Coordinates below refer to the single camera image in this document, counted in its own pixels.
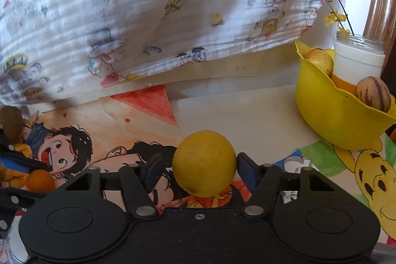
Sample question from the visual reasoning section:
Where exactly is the round yellow lemon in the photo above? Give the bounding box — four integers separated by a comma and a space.
172, 130, 236, 198

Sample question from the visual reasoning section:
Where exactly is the green-yellow mango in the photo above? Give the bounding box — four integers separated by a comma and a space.
1, 157, 30, 189

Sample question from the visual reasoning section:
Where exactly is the brown kiwi fruit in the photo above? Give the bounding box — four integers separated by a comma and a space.
0, 106, 24, 143

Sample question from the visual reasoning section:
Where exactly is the small orange tangerine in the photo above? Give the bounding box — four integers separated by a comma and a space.
25, 169, 56, 194

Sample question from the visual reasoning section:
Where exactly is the anime cartoon poster mat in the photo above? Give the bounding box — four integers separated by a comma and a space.
0, 84, 310, 264

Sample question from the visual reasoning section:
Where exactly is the yellow plastic bowl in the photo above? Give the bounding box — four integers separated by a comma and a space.
295, 40, 395, 150

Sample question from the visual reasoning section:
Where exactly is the yellow apple in bowl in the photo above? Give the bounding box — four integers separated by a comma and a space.
305, 48, 334, 77

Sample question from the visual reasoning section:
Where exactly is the striped pepino in bowl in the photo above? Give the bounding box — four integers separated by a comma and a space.
354, 76, 392, 113

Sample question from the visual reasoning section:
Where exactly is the white cartoon print cloth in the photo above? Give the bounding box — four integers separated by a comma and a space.
1, 0, 322, 105

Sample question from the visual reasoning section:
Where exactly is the white plastic jar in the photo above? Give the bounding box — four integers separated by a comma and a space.
332, 31, 385, 94

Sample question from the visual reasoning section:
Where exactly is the yellow flower twig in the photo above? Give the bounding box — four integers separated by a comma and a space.
323, 0, 354, 35

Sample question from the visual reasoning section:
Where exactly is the brown wooden frame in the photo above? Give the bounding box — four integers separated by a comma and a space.
363, 0, 395, 56

